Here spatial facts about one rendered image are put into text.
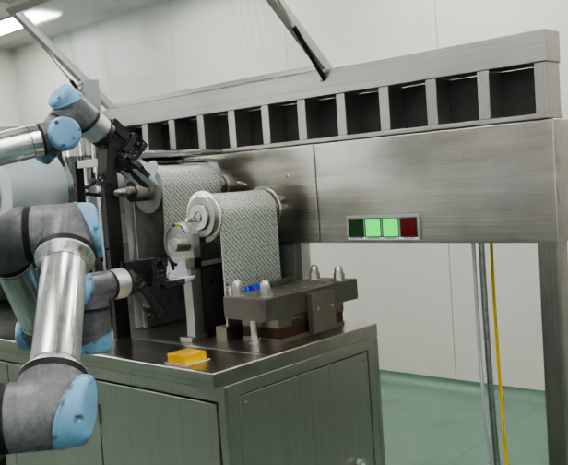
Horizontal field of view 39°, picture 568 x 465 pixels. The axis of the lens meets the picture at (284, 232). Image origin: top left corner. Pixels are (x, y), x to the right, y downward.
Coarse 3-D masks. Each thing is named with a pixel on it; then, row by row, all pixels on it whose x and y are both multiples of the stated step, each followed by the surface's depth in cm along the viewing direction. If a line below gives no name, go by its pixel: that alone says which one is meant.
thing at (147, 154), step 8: (144, 152) 242; (152, 152) 244; (160, 152) 246; (168, 152) 248; (176, 152) 251; (184, 152) 254; (192, 152) 256; (200, 152) 259; (208, 152) 261; (216, 152) 264
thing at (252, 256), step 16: (224, 240) 225; (240, 240) 229; (256, 240) 234; (272, 240) 239; (224, 256) 225; (240, 256) 229; (256, 256) 234; (272, 256) 239; (224, 272) 225; (240, 272) 229; (256, 272) 234; (272, 272) 239; (224, 288) 225
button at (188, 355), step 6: (168, 354) 201; (174, 354) 199; (180, 354) 198; (186, 354) 198; (192, 354) 198; (198, 354) 200; (204, 354) 201; (168, 360) 201; (174, 360) 199; (180, 360) 198; (186, 360) 197; (192, 360) 198; (198, 360) 200
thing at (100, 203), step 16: (96, 160) 237; (80, 176) 245; (96, 176) 237; (80, 192) 245; (96, 192) 243; (112, 192) 237; (96, 208) 244; (112, 208) 237; (112, 224) 237; (112, 240) 237; (112, 256) 237; (112, 304) 237; (112, 320) 238; (128, 320) 241; (112, 336) 240; (128, 336) 241
